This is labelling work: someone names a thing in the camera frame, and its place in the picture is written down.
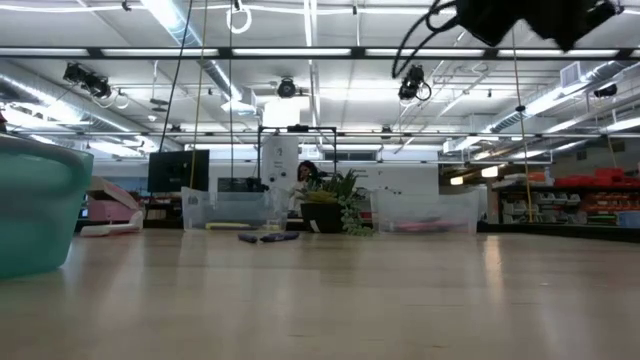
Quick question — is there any clear plastic bin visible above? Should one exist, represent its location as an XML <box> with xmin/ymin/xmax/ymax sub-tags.
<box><xmin>369</xmin><ymin>187</ymin><xmax>481</xmax><ymax>236</ymax></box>
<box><xmin>181</xmin><ymin>186</ymin><xmax>291</xmax><ymax>234</ymax></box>

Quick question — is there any yellow crayon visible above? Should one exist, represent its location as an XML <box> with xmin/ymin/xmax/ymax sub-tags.
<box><xmin>206</xmin><ymin>222</ymin><xmax>259</xmax><ymax>232</ymax></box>

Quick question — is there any teal plastic bin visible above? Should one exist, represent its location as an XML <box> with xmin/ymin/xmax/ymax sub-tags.
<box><xmin>0</xmin><ymin>130</ymin><xmax>95</xmax><ymax>281</ymax></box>

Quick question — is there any shelving with red bins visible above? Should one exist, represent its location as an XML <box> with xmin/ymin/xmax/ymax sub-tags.
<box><xmin>492</xmin><ymin>167</ymin><xmax>640</xmax><ymax>227</ymax></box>

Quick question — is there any dark pens cluster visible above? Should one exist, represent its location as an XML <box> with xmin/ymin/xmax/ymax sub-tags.
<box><xmin>259</xmin><ymin>230</ymin><xmax>301</xmax><ymax>244</ymax></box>

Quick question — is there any person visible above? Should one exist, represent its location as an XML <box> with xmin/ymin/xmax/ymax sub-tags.
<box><xmin>288</xmin><ymin>159</ymin><xmax>319</xmax><ymax>214</ymax></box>

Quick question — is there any potted succulent plant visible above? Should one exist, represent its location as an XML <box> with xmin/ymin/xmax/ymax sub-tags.
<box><xmin>298</xmin><ymin>168</ymin><xmax>374</xmax><ymax>238</ymax></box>

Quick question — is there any white pillar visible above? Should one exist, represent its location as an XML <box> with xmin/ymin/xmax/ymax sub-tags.
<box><xmin>260</xmin><ymin>135</ymin><xmax>300</xmax><ymax>187</ymax></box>

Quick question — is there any black monitor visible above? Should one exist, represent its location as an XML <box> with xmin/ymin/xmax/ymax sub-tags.
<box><xmin>147</xmin><ymin>149</ymin><xmax>211</xmax><ymax>194</ymax></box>

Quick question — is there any pink stapler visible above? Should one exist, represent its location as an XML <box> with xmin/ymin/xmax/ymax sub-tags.
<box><xmin>82</xmin><ymin>174</ymin><xmax>145</xmax><ymax>238</ymax></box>

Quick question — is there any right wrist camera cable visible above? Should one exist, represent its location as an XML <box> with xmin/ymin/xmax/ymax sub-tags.
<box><xmin>391</xmin><ymin>0</ymin><xmax>460</xmax><ymax>80</ymax></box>

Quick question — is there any white cable ring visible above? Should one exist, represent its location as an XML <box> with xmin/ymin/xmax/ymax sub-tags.
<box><xmin>225</xmin><ymin>2</ymin><xmax>253</xmax><ymax>35</ymax></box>

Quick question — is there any thin black hanging cable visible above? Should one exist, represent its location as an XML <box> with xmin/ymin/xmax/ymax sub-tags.
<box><xmin>228</xmin><ymin>0</ymin><xmax>235</xmax><ymax>179</ymax></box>

